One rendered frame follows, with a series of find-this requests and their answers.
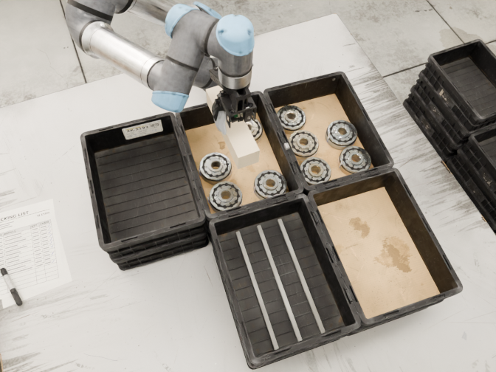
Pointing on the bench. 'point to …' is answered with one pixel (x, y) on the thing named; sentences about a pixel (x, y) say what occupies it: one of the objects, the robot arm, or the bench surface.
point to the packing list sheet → (32, 252)
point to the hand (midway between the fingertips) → (232, 122)
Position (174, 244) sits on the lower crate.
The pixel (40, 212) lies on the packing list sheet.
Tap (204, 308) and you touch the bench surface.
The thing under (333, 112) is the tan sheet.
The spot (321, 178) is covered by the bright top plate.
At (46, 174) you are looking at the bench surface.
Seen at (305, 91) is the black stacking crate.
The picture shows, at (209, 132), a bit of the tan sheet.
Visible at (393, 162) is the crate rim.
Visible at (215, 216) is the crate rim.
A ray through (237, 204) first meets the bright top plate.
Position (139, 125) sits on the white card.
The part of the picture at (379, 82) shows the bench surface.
